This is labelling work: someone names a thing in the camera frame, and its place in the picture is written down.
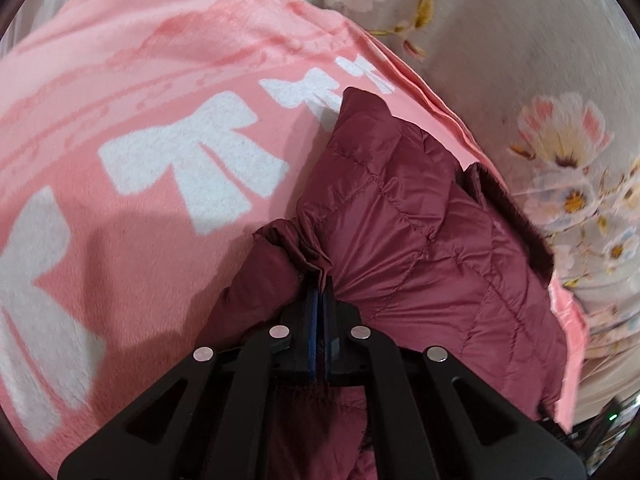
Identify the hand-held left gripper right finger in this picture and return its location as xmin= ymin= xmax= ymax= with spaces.
xmin=320 ymin=276 xmax=586 ymax=480

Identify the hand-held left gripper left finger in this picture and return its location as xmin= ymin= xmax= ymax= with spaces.
xmin=57 ymin=272 xmax=321 ymax=480

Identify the maroon quilted jacket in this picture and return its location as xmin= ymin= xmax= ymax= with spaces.
xmin=192 ymin=86 xmax=571 ymax=480

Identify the pink blanket with white bows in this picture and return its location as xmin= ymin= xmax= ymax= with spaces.
xmin=0 ymin=0 xmax=591 ymax=466

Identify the dark equipment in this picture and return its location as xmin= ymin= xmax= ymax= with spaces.
xmin=570 ymin=392 xmax=640 ymax=468

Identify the grey floral bedsheet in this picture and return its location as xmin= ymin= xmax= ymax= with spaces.
xmin=287 ymin=0 xmax=640 ymax=426

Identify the silver satin cloth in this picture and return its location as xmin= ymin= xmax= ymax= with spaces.
xmin=2 ymin=0 xmax=101 ymax=56

